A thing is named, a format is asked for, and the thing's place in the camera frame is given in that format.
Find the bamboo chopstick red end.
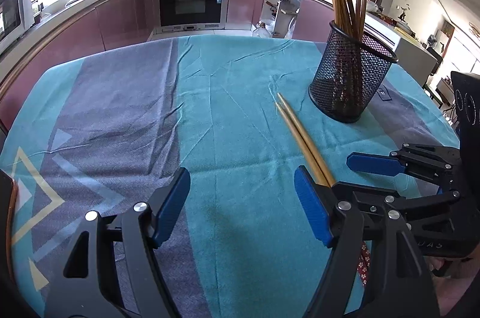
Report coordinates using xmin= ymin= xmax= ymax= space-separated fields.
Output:
xmin=277 ymin=92 xmax=373 ymax=287
xmin=275 ymin=102 xmax=328 ymax=186

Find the black mesh utensil holder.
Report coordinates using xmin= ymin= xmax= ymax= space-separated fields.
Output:
xmin=308 ymin=21 xmax=399 ymax=123

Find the pink sleeve forearm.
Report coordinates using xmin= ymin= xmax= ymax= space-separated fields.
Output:
xmin=433 ymin=273 xmax=479 ymax=317

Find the right hand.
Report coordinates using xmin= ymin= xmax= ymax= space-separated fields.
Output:
xmin=425 ymin=257 xmax=479 ymax=279

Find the teal grey tablecloth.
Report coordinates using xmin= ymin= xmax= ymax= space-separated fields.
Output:
xmin=1 ymin=35 xmax=459 ymax=317

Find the oil bottle on floor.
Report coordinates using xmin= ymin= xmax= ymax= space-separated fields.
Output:
xmin=252 ymin=22 xmax=272 ymax=38

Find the black built-in oven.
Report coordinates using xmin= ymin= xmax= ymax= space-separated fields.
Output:
xmin=160 ymin=0 xmax=228 ymax=33

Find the white microwave oven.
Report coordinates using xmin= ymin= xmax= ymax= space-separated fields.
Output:
xmin=0 ymin=0 xmax=34 ymax=53

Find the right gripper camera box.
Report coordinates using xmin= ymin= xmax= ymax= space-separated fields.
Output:
xmin=451 ymin=71 xmax=480 ymax=156

